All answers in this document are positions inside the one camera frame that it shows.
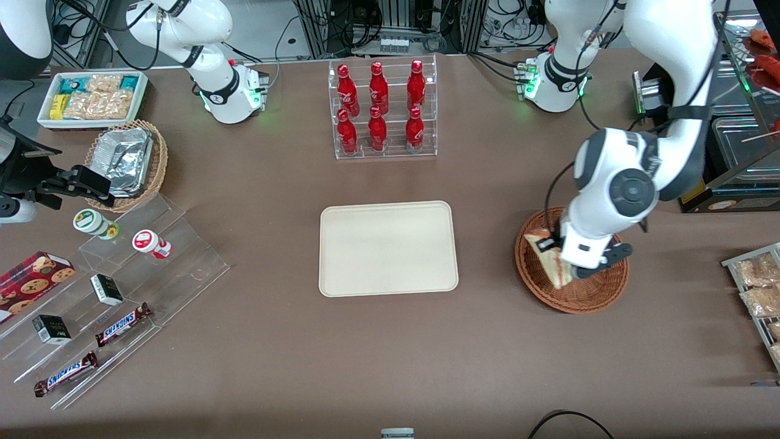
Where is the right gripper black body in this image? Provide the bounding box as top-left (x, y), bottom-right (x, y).
top-left (0, 143), bottom-right (62, 208)

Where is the triangle sandwich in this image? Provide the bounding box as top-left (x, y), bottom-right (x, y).
top-left (524, 230), bottom-right (575, 290)

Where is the brown wicker basket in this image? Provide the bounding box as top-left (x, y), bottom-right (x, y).
top-left (515, 206), bottom-right (630, 315)

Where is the light wicker basket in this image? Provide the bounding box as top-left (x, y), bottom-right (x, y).
top-left (84, 119), bottom-right (169, 213)

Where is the cream plastic tray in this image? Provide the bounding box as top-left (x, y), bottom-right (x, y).
top-left (319, 201), bottom-right (459, 298)

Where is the green lidded yogurt cup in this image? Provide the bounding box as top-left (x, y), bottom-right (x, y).
top-left (73, 209), bottom-right (121, 241)

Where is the aluminium foil container stack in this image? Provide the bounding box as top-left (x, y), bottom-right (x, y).
top-left (93, 127), bottom-right (154, 199)

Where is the clear cracker snack bag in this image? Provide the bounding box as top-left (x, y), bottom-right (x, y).
top-left (85, 74), bottom-right (122, 93)
top-left (97, 90), bottom-right (135, 120)
top-left (64, 91), bottom-right (101, 120)

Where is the red lidded yogurt cup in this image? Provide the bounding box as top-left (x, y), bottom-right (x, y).
top-left (132, 229), bottom-right (173, 260)

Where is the white rectangular snack bin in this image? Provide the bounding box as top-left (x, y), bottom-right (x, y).
top-left (38, 70), bottom-right (149, 130)

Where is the red plaid cookie box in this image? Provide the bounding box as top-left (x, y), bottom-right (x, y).
top-left (0, 251), bottom-right (76, 324)

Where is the small black carton box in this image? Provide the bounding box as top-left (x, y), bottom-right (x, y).
top-left (32, 315), bottom-right (72, 346)
top-left (90, 274), bottom-right (124, 306)

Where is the clear acrylic stepped shelf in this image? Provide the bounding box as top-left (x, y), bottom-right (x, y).
top-left (0, 192), bottom-right (232, 410)

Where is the Snickers chocolate bar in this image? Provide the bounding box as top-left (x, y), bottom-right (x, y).
top-left (34, 351), bottom-right (99, 398)
top-left (95, 303), bottom-right (153, 348)

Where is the hot food display case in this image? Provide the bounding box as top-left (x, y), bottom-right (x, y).
top-left (676, 9), bottom-right (780, 214)

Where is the small grey electronic box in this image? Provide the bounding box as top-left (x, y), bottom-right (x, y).
top-left (633, 71), bottom-right (671, 118)

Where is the red cola bottle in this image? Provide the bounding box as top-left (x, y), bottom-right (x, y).
top-left (367, 106), bottom-right (388, 152)
top-left (405, 106), bottom-right (425, 153)
top-left (407, 59), bottom-right (427, 112)
top-left (337, 109), bottom-right (358, 155)
top-left (369, 61), bottom-right (389, 115)
top-left (336, 63), bottom-right (360, 116)

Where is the clear acrylic bottle rack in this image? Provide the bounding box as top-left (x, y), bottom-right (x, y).
top-left (328, 54), bottom-right (438, 160)

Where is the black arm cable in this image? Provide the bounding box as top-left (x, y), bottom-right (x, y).
top-left (544, 160), bottom-right (578, 238)

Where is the metal wire snack rack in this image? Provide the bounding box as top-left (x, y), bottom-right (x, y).
top-left (722, 243), bottom-right (780, 374)

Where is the black looped floor cable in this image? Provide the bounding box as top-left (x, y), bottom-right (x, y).
top-left (527, 410), bottom-right (616, 439)

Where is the aluminium frame equipment rack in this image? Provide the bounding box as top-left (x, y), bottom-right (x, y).
top-left (292, 0), bottom-right (488, 59)

